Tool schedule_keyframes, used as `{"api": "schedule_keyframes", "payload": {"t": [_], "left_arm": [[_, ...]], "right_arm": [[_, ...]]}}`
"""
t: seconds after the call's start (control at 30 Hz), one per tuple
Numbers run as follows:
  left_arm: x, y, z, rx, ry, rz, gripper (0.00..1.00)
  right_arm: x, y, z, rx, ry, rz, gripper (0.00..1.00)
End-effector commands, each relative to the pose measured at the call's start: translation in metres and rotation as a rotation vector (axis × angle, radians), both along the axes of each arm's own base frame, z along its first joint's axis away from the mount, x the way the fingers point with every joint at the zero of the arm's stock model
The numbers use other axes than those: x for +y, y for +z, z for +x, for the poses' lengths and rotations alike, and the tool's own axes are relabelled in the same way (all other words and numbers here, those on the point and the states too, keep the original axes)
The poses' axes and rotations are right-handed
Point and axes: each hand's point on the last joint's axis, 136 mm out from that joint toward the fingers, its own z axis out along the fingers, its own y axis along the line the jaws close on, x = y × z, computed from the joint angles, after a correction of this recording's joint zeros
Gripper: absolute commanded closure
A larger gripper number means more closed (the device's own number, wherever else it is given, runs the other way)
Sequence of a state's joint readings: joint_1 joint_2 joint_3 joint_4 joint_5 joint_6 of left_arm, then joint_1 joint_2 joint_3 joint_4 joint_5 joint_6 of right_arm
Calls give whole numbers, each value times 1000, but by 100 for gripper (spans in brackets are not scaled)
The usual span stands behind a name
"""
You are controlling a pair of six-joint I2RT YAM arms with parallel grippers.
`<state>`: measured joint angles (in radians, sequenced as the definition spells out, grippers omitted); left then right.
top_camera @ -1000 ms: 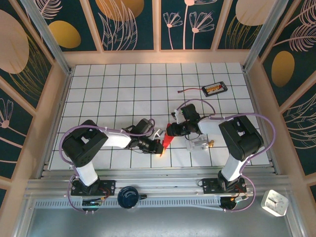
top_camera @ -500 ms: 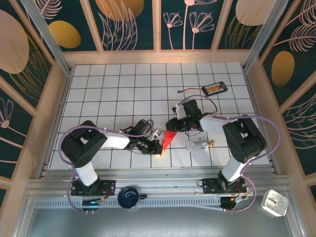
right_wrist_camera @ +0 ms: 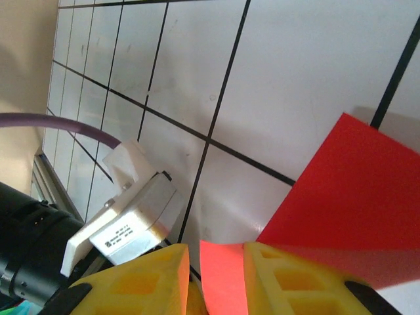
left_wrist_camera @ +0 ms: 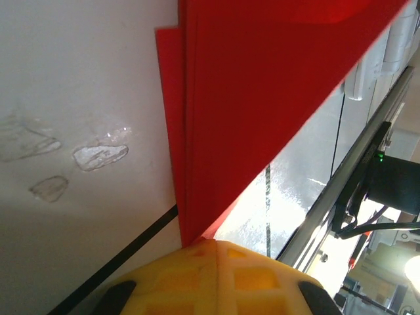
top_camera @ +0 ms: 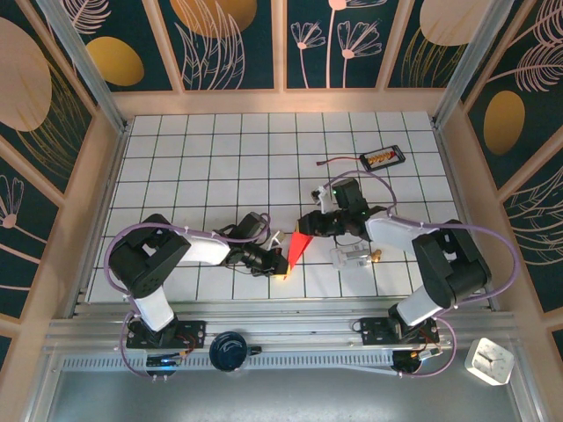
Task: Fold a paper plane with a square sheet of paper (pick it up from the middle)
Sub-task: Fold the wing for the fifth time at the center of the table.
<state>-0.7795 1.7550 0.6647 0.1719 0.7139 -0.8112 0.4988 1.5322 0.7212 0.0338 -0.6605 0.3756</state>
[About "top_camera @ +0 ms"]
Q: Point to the dark blue mug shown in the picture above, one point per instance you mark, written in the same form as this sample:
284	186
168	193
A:
227	351

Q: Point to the white square clock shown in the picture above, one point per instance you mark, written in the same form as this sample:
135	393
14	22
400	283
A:
489	361

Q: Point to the small brass fitting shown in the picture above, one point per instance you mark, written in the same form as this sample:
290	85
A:
375	256

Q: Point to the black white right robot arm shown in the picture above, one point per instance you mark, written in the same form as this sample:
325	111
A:
448	264

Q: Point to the aluminium corner post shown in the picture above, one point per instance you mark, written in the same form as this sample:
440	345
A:
90	72
470	66

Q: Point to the clear plastic connector block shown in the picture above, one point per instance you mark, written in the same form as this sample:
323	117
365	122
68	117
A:
348	257

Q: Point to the small circuit board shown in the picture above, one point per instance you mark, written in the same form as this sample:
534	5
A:
424	354
165	361

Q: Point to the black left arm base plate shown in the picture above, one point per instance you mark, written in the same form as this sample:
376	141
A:
189	332

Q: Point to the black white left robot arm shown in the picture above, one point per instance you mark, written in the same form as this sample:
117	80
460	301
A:
145	264

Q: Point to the black battery pack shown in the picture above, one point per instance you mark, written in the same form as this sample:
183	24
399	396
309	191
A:
382	158

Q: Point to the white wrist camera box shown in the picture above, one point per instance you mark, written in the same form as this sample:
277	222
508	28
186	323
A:
323	202
277	238

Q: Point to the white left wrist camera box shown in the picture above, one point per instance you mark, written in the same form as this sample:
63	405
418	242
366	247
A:
277	238

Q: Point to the red cloth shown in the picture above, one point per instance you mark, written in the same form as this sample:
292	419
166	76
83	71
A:
297	248

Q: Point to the aluminium side rail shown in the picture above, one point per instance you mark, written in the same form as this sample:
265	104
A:
114	167
455	176

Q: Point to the aluminium front rail frame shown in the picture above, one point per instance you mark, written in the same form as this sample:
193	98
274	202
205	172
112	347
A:
286	323

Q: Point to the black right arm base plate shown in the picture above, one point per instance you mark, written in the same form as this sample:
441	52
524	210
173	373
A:
374	329

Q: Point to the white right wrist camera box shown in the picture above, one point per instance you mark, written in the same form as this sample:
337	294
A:
323	202

